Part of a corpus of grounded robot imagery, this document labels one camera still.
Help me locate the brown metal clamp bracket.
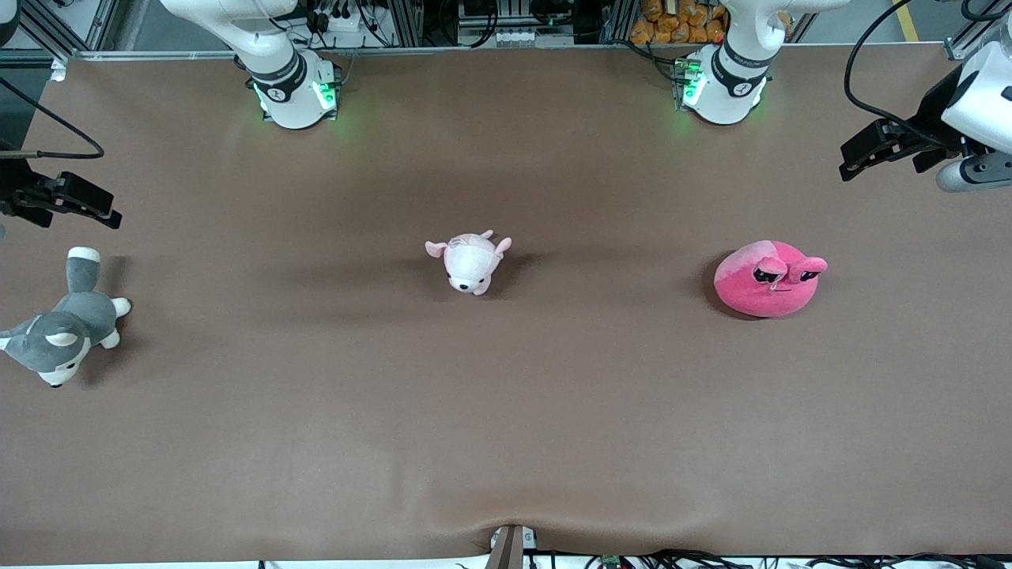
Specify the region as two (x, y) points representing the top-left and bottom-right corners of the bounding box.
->
(485, 523), (538, 569)

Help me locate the round pink plush toy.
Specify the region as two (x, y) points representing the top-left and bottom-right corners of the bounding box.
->
(714, 239), (829, 319)

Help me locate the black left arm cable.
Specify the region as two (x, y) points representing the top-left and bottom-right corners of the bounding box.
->
(843, 0), (953, 151)

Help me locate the aluminium table edge rail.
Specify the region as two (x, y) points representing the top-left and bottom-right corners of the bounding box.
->
(0, 46), (689, 62)

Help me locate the white power strip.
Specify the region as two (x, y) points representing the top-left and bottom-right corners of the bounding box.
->
(312, 6), (374, 37)

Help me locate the bag of orange items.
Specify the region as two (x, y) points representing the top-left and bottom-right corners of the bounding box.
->
(630, 0), (728, 46)

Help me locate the small pale pink plush animal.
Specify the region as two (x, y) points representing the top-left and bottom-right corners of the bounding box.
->
(425, 230), (513, 296)

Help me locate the black cable bundle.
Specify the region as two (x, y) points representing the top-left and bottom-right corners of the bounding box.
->
(585, 548), (1012, 569)

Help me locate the brown table cloth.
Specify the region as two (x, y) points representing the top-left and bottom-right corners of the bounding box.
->
(0, 43), (1012, 563)

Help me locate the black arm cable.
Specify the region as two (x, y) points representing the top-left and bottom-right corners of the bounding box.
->
(843, 0), (953, 151)
(0, 75), (106, 161)

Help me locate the grey white husky plush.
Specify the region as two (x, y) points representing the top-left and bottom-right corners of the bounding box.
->
(0, 247), (133, 388)

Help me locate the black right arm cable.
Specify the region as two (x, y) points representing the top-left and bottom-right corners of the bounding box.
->
(0, 75), (106, 161)

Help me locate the aluminium frame profile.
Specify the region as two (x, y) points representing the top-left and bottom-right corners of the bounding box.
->
(945, 0), (1012, 61)

